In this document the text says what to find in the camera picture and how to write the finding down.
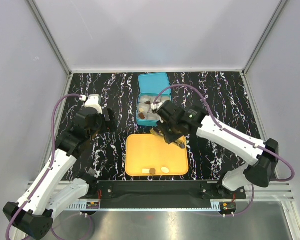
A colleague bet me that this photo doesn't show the white round chocolate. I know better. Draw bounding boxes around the white round chocolate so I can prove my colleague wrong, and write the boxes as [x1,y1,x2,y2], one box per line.
[161,167,170,174]

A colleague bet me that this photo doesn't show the dark rectangular chocolate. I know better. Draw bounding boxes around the dark rectangular chocolate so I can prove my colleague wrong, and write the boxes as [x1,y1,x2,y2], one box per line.
[139,112,145,119]

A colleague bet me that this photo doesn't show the orange plastic tray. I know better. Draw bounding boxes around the orange plastic tray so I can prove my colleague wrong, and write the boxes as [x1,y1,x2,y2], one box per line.
[125,134,189,177]

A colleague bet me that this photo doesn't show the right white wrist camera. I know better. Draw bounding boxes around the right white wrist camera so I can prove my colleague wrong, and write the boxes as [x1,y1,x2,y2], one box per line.
[150,102,164,112]

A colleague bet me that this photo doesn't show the purple cable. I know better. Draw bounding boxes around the purple cable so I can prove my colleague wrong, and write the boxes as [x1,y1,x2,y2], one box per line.
[4,94,95,240]
[151,84,296,217]

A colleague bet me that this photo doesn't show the left small circuit board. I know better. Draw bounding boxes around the left small circuit board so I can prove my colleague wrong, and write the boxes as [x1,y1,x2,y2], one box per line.
[86,201,100,209]

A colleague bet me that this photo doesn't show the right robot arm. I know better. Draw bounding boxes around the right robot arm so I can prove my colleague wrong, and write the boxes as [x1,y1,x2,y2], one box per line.
[150,100,279,199]

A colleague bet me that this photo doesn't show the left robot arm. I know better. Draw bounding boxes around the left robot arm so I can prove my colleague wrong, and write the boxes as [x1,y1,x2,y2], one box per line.
[3,106,118,240]

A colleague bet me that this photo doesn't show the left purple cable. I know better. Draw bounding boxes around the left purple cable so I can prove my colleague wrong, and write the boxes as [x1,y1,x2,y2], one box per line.
[4,94,95,240]

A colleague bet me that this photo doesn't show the white rectangular chocolate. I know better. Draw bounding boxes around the white rectangular chocolate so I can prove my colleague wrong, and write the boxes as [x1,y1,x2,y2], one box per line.
[141,168,150,174]

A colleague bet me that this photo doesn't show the white slotted cable duct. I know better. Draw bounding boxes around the white slotted cable duct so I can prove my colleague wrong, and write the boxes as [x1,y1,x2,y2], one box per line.
[65,201,87,211]

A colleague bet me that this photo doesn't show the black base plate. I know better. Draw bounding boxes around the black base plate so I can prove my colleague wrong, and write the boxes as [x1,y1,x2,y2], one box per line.
[97,180,247,210]

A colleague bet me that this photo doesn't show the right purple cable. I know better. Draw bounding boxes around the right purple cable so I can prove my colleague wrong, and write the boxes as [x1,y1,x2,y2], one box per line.
[151,84,296,217]

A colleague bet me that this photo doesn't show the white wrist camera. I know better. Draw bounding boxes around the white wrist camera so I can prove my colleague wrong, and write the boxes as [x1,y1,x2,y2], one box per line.
[150,102,164,112]
[84,94,103,114]

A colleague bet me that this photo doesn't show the teal tin box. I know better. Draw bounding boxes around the teal tin box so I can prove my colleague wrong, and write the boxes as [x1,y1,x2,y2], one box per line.
[136,72,170,127]

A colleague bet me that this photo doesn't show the brown round chocolate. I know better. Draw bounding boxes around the brown round chocolate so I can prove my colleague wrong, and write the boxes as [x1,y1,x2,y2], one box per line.
[150,168,156,175]

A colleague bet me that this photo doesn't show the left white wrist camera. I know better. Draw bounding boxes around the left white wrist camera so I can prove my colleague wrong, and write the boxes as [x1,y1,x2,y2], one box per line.
[84,94,103,114]

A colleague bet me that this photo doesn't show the right small circuit board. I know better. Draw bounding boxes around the right small circuit board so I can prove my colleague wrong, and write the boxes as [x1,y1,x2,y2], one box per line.
[222,202,236,211]

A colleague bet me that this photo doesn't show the small circuit board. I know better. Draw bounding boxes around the small circuit board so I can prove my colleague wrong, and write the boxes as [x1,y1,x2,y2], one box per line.
[222,202,236,211]
[86,201,100,209]

